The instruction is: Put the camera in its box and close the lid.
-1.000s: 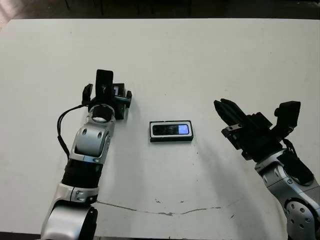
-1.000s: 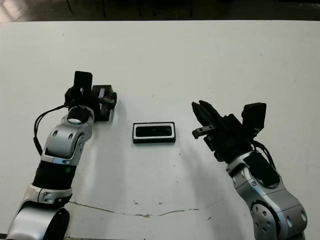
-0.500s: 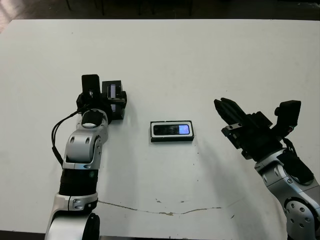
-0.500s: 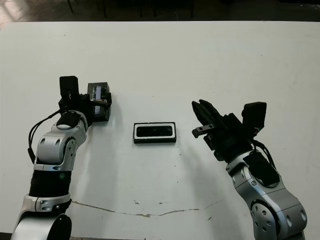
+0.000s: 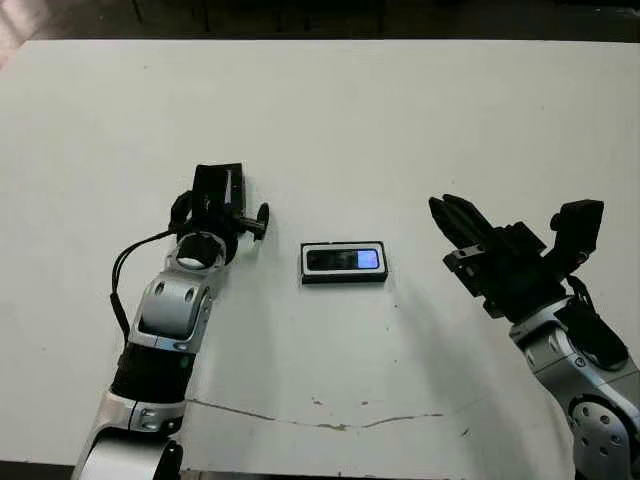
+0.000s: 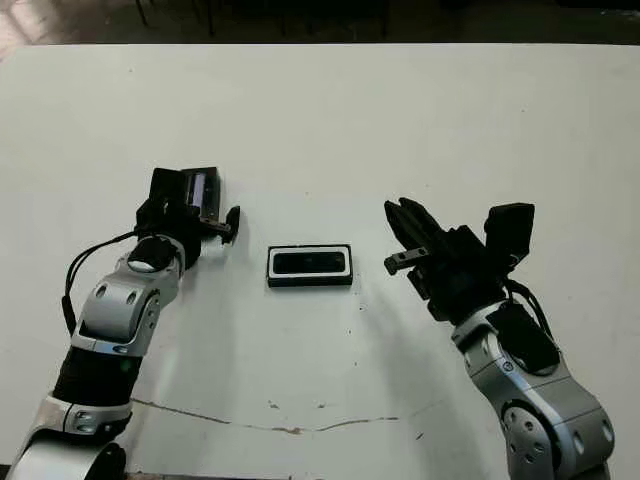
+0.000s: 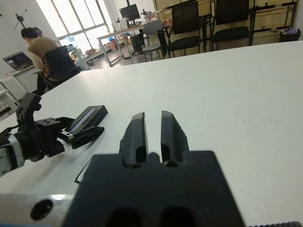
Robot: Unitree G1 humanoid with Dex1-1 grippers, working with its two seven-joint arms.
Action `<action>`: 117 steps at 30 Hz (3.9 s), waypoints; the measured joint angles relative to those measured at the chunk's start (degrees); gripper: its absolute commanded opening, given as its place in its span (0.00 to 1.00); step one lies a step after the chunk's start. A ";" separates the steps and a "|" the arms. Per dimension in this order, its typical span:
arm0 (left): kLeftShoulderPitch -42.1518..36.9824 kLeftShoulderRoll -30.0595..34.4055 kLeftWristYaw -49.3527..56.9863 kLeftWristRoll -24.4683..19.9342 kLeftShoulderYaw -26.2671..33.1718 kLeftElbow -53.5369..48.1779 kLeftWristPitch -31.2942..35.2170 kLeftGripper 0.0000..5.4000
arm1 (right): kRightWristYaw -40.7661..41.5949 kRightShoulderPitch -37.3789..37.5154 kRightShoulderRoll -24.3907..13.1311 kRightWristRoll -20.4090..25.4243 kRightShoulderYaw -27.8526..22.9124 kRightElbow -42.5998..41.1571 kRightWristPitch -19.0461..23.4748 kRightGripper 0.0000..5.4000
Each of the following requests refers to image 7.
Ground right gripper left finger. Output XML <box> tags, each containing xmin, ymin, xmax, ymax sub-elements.
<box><xmin>119</xmin><ymin>112</ymin><xmax>150</xmax><ymax>166</ymax></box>

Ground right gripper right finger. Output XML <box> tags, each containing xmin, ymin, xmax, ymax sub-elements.
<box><xmin>160</xmin><ymin>110</ymin><xmax>190</xmax><ymax>165</ymax></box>

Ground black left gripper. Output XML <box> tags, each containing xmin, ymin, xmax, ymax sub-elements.
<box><xmin>14</xmin><ymin>117</ymin><xmax>106</xmax><ymax>164</ymax></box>

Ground black office chair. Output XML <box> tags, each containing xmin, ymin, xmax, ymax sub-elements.
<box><xmin>33</xmin><ymin>45</ymin><xmax>80</xmax><ymax>95</ymax></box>

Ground person in beige sweater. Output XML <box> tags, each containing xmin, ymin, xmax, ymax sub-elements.
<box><xmin>20</xmin><ymin>27</ymin><xmax>80</xmax><ymax>95</ymax></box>

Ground open laptop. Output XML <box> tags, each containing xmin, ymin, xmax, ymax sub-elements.
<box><xmin>2</xmin><ymin>51</ymin><xmax>34</xmax><ymax>71</ymax></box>

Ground wooden desk white legs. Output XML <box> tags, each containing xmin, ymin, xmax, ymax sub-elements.
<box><xmin>96</xmin><ymin>20</ymin><xmax>166</xmax><ymax>68</ymax></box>

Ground gray plastic chair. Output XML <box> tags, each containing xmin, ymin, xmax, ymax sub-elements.
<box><xmin>141</xmin><ymin>20</ymin><xmax>166</xmax><ymax>60</ymax></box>

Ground large window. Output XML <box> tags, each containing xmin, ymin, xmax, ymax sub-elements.
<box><xmin>35</xmin><ymin>0</ymin><xmax>114</xmax><ymax>48</ymax></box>

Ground black mesh chair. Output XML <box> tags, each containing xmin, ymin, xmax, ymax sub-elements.
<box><xmin>209</xmin><ymin>0</ymin><xmax>256</xmax><ymax>52</ymax></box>
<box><xmin>158</xmin><ymin>1</ymin><xmax>205</xmax><ymax>59</ymax></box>

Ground black computer monitor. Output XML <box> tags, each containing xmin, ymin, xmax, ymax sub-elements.
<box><xmin>119</xmin><ymin>3</ymin><xmax>141</xmax><ymax>26</ymax></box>

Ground black waste bin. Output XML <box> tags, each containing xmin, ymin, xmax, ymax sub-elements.
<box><xmin>279</xmin><ymin>27</ymin><xmax>302</xmax><ymax>43</ymax></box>

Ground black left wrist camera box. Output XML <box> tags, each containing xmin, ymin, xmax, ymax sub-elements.
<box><xmin>14</xmin><ymin>92</ymin><xmax>43</xmax><ymax>130</ymax></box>

